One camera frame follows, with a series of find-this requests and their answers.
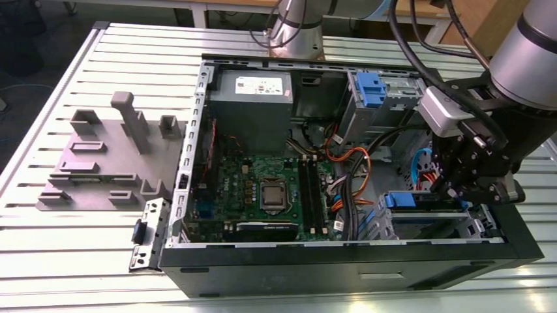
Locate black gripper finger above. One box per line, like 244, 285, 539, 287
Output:
429, 133, 465, 197
446, 175, 527, 207

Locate red yellow power wire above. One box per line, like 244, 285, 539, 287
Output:
417, 164, 461, 200

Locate metal drive cage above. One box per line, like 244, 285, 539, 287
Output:
338, 68, 435, 144

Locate blue drive latch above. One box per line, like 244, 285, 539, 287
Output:
354, 72, 387, 109

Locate black RAM slot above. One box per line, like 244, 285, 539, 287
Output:
310, 155, 330, 235
298, 155, 318, 235

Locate wooden cabinet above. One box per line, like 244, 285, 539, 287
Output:
438, 0, 535, 63

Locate silver CPU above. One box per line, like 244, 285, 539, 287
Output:
263, 186, 286, 204

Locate CPU socket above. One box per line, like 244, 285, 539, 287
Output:
259, 177, 291, 216

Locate grey power supply unit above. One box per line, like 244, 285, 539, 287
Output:
207, 68, 294, 157

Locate black graphics card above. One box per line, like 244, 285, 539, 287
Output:
181, 220, 302, 243

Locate black PC case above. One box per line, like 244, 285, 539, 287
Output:
159, 53, 545, 299

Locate green motherboard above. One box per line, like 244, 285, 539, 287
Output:
185, 155, 346, 243

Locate black lock knob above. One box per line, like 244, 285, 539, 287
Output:
131, 219, 149, 245

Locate grey parts rack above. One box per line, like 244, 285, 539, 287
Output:
36, 91, 185, 211

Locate blue data wire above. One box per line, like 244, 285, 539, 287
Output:
410, 148, 435, 192

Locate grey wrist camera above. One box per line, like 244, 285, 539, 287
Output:
417, 86, 475, 138

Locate orange wire bundle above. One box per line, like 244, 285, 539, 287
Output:
326, 146, 375, 207

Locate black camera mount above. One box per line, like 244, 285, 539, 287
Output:
443, 74, 530, 110

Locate black cable bundle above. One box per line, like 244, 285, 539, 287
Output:
340, 125, 430, 241

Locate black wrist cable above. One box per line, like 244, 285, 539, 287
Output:
446, 0, 495, 71
386, 0, 510, 147

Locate black yellow wire bundle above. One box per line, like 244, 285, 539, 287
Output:
286, 119, 340, 157

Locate wooden desk white frame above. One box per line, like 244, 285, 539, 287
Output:
173, 0, 462, 45

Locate black base cable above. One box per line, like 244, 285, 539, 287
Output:
251, 0, 288, 50

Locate metal case bracket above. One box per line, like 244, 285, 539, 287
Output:
127, 197, 173, 273

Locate blue floor cable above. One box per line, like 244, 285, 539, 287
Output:
0, 83, 60, 98

